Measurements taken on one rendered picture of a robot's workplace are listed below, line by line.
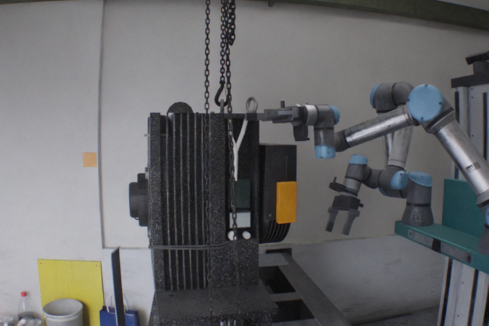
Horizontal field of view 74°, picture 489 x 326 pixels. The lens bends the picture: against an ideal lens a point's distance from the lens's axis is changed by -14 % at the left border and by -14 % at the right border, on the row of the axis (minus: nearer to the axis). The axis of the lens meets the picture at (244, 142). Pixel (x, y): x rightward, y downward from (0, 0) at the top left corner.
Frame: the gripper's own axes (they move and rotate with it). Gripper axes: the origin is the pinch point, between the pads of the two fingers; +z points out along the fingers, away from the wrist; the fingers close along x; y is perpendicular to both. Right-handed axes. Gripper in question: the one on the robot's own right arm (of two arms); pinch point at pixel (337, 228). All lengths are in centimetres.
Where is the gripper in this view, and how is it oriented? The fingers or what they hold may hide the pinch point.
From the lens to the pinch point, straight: 153.7
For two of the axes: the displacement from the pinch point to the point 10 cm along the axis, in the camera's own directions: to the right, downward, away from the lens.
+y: 8.9, 3.9, 2.3
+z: -3.5, 9.1, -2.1
